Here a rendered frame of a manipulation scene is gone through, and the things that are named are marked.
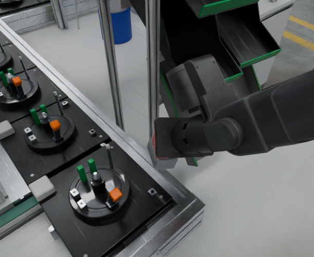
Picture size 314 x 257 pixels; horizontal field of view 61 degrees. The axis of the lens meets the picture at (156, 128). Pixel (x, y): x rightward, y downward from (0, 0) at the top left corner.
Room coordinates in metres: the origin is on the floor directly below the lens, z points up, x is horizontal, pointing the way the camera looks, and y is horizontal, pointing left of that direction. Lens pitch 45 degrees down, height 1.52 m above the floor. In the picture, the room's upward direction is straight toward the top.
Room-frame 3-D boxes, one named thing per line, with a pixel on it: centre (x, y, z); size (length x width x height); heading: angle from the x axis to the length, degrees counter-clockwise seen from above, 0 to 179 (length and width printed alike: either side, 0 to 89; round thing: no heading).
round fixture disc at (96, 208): (0.33, 0.13, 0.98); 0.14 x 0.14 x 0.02
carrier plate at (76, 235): (0.33, 0.13, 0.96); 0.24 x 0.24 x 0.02; 41
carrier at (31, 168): (0.52, 0.30, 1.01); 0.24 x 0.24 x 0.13; 41
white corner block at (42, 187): (0.34, 0.27, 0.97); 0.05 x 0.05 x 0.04; 41
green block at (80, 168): (0.36, 0.17, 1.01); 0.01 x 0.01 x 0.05; 41
